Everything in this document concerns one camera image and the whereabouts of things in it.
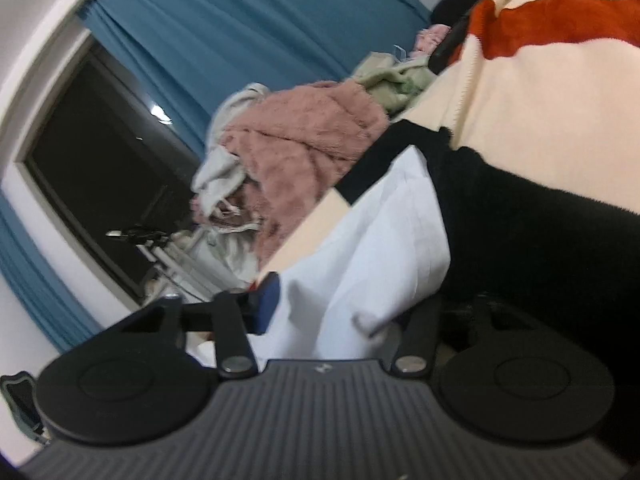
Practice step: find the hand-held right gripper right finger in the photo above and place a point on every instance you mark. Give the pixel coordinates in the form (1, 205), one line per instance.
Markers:
(419, 332)

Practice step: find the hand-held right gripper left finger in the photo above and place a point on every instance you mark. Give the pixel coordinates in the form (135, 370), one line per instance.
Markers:
(266, 304)

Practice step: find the white drying rack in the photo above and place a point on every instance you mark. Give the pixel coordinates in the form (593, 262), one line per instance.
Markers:
(167, 255)

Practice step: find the grey white garment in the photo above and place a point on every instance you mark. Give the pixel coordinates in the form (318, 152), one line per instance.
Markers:
(220, 175)

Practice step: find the pink fluffy garment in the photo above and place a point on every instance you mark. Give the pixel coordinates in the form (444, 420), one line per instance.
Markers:
(305, 140)

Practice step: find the dark window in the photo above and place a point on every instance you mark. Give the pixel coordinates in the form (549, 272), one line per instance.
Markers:
(100, 160)

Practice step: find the blue curtain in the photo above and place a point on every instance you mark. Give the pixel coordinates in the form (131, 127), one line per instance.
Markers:
(35, 280)
(240, 25)

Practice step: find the green garment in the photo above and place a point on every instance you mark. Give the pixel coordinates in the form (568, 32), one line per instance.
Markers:
(395, 85)

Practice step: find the cream orange black blanket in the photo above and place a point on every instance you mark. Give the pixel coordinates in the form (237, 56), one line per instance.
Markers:
(540, 110)

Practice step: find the small pink cloth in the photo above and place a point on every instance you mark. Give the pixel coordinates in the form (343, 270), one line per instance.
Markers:
(431, 37)

